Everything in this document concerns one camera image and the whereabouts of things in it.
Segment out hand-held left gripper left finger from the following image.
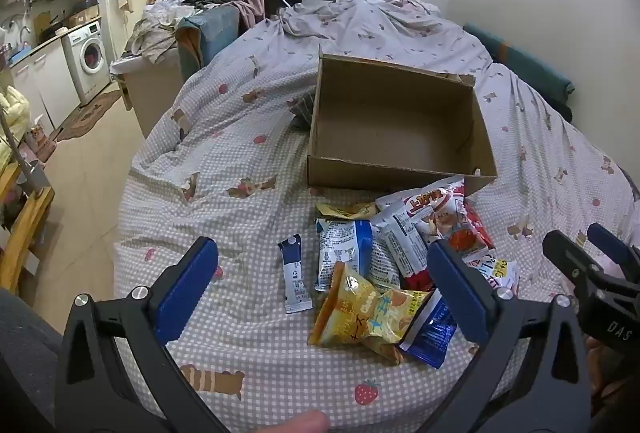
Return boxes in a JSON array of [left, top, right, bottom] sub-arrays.
[[54, 236, 231, 433]]

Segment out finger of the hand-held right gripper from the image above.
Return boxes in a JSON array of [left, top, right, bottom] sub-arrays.
[[587, 223, 640, 274], [542, 229, 606, 294]]

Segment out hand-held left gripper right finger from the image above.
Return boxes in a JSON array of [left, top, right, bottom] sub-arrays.
[[427, 238, 597, 433]]

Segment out white packet red letters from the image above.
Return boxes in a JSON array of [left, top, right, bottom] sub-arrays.
[[462, 253, 521, 299]]

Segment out pinkish red snack packet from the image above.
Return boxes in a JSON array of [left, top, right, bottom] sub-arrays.
[[447, 213, 496, 259]]

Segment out dark blue snack packet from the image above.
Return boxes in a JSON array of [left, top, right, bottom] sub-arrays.
[[398, 290, 458, 370]]

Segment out white blue snack packet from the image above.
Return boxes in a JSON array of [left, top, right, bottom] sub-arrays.
[[372, 208, 431, 291], [314, 218, 373, 292]]

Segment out white red print snack packet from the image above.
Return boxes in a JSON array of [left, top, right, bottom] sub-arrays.
[[375, 178, 466, 234]]

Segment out yellow snack packet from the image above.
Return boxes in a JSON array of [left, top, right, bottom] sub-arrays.
[[307, 261, 433, 366]]

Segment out slim blue white packet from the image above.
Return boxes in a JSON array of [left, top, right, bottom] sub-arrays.
[[278, 233, 313, 315]]

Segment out yellow label biscuit packet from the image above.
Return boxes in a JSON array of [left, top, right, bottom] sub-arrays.
[[315, 201, 381, 221]]

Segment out brown cardboard box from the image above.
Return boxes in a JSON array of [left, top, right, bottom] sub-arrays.
[[306, 45, 498, 198]]

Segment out person's right hand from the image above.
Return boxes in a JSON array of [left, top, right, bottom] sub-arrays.
[[585, 338, 622, 418]]

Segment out person's left hand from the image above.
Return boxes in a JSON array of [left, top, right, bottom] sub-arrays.
[[272, 410, 331, 433]]

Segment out printed checkered bed sheet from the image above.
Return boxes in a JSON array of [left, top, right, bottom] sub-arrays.
[[112, 0, 640, 433]]

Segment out person's grey clothing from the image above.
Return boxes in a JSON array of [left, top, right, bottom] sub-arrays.
[[0, 288, 66, 433]]

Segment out teal folded mat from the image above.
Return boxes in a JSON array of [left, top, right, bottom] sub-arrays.
[[462, 23, 576, 106]]

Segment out brown door mat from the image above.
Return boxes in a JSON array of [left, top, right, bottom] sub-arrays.
[[55, 88, 123, 144]]

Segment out white side table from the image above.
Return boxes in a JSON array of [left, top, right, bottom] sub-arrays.
[[110, 48, 186, 138]]

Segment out pale yellow jacket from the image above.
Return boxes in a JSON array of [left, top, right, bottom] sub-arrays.
[[0, 85, 31, 148]]

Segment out white floor cabinet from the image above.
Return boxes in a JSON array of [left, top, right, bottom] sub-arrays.
[[10, 40, 81, 131]]

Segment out white washing machine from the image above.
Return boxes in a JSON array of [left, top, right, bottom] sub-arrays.
[[62, 20, 112, 106]]

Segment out pile of light cloth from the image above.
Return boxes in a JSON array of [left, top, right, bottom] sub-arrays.
[[125, 0, 196, 64]]

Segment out teal cushion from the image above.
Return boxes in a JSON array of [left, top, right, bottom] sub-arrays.
[[175, 5, 241, 78]]

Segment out grey metal bracket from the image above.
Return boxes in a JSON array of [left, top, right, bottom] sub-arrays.
[[17, 158, 51, 194]]

